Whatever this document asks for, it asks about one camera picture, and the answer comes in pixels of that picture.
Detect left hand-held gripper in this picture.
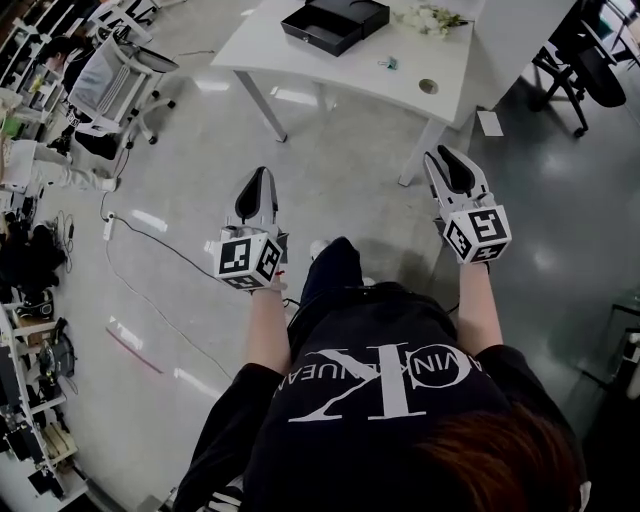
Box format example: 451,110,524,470
204,166,291,293

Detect white floor cable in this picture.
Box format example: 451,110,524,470
103,238,235,384

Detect red floor tape strip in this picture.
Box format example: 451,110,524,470
104,326,166,376

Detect white paper sheet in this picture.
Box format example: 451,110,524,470
475,109,506,138

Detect white desk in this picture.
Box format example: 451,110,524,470
209,0,477,187

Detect white mesh office chair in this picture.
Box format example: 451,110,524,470
66,33,180,147

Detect white flower bunch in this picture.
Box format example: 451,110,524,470
393,3,474,39

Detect white storage shelf rack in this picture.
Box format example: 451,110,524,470
0,299,90,504
0,0,69,144

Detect pile of black bags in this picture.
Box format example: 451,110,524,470
0,219,69,304

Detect person's black printed shirt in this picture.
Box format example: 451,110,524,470
172,281,590,512

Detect black box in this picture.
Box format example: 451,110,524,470
280,0,392,58

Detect black office chair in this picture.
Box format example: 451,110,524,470
528,18,629,140

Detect person's left forearm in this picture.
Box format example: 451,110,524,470
243,280,294,375

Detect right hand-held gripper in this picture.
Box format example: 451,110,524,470
423,144,513,266

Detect black floor cable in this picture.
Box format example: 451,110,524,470
98,144,302,307

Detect white partition panel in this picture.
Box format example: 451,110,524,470
452,0,577,132

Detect person's black trousers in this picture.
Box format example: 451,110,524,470
286,236,364,346

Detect person's right forearm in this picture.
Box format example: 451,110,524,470
455,259,504,352

